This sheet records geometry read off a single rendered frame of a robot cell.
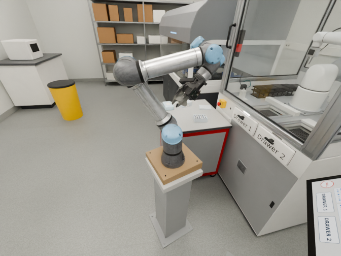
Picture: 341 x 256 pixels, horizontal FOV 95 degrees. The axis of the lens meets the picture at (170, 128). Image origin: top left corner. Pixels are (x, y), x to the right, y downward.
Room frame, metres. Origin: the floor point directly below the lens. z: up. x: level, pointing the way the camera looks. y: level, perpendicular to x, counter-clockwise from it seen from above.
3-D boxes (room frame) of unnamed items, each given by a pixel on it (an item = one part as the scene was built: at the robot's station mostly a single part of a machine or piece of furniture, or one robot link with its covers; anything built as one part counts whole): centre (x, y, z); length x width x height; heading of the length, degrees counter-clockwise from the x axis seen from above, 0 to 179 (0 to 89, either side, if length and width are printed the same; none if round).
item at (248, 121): (1.13, -0.61, 0.87); 0.29 x 0.02 x 0.11; 14
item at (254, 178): (1.20, -1.08, 0.40); 1.03 x 0.95 x 0.80; 14
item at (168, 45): (2.87, -0.52, 1.13); 1.78 x 1.14 x 0.45; 14
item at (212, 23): (2.89, -0.53, 0.89); 1.86 x 1.21 x 1.78; 14
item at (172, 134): (0.73, -0.01, 0.97); 0.13 x 0.12 x 0.14; 9
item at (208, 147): (1.46, -0.21, 0.38); 0.62 x 0.58 x 0.76; 14
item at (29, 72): (3.39, 2.87, 0.61); 1.15 x 0.72 x 1.22; 10
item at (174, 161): (0.72, -0.02, 0.85); 0.15 x 0.15 x 0.10
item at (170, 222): (0.72, -0.02, 0.38); 0.30 x 0.30 x 0.76; 30
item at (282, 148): (0.83, -0.68, 0.87); 0.29 x 0.02 x 0.11; 14
